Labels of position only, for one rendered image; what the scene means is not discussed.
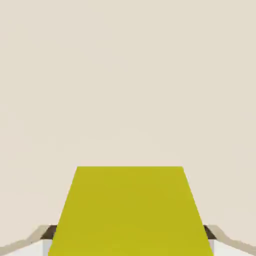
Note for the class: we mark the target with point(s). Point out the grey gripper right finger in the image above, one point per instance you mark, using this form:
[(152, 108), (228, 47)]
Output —
[(226, 245)]

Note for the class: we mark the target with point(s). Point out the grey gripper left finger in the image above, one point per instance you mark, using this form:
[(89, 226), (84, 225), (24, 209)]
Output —
[(36, 243)]

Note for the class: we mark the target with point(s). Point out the small yellow cube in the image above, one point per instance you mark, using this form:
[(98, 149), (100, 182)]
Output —
[(130, 212)]

